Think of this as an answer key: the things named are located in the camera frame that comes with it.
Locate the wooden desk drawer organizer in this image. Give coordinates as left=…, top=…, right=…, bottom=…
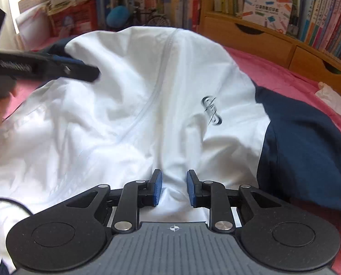
left=198, top=0, right=341, bottom=96

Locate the miniature bicycle model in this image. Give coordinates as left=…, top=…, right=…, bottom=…
left=129, top=7, right=171, bottom=27

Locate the red plastic basket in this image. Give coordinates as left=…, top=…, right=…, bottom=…
left=48, top=0, right=98, bottom=37

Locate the blue plush ball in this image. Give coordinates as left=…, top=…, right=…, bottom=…
left=106, top=6, right=130, bottom=29

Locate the white and navy jacket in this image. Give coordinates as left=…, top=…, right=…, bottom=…
left=0, top=27, right=341, bottom=274

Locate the pocket label printer box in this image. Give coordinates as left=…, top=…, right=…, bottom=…
left=242, top=0, right=293, bottom=34

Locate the crumpled white tissue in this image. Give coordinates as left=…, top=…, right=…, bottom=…
left=315, top=82, right=341, bottom=116

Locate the black cable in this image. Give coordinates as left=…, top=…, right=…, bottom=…
left=0, top=197, right=35, bottom=217

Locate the pink rabbit print towel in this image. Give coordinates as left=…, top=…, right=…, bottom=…
left=4, top=33, right=341, bottom=275

